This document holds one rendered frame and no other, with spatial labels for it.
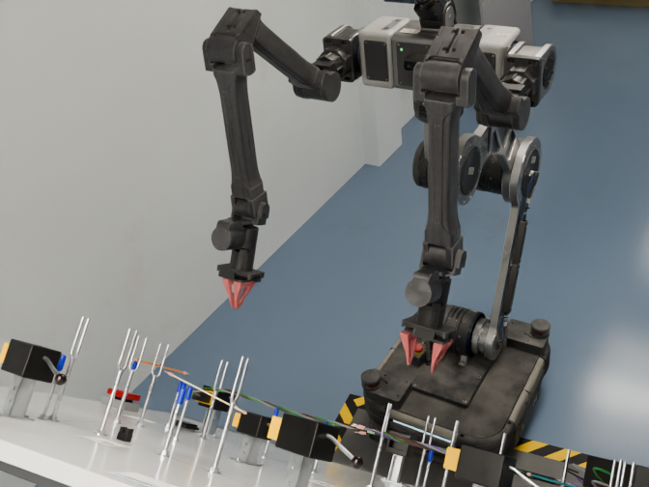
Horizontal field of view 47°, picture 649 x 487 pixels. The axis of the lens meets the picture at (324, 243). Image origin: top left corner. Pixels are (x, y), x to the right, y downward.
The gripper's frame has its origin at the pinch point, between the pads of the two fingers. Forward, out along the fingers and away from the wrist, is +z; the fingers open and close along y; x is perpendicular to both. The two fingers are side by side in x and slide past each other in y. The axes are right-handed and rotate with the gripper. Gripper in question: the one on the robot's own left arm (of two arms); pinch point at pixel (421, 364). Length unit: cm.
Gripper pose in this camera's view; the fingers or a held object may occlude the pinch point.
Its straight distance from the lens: 163.7
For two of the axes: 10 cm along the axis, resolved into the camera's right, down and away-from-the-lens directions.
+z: -1.6, 9.7, 1.6
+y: 8.5, 2.2, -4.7
